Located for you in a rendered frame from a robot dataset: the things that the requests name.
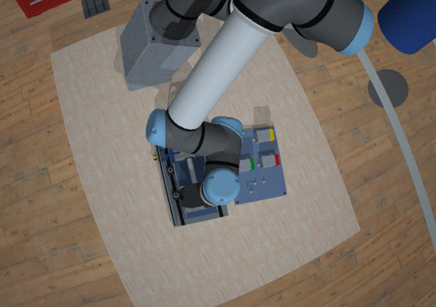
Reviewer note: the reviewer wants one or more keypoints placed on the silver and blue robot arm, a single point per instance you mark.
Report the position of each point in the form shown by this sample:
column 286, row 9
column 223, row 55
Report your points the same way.
column 345, row 25

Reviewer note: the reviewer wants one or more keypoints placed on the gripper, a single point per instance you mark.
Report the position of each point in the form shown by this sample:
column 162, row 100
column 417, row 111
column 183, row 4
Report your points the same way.
column 190, row 197

